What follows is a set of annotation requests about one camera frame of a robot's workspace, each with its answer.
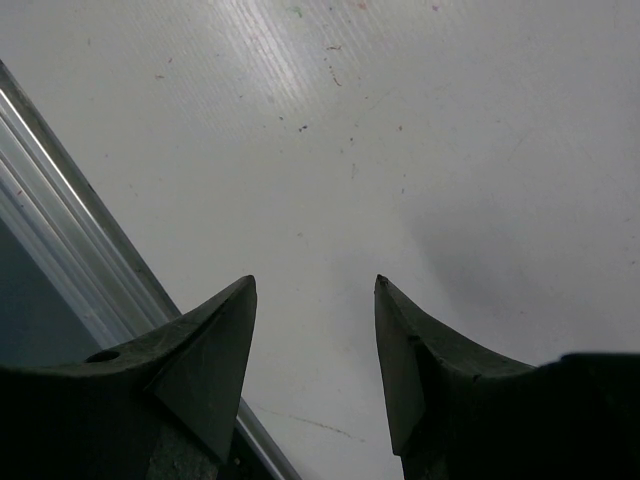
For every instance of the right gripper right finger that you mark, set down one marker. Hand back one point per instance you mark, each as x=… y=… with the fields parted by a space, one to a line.
x=457 y=410

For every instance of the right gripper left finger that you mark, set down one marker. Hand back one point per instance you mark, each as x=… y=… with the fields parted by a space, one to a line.
x=162 y=406

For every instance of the aluminium rail frame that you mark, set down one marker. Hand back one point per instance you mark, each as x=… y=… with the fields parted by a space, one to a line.
x=94 y=291

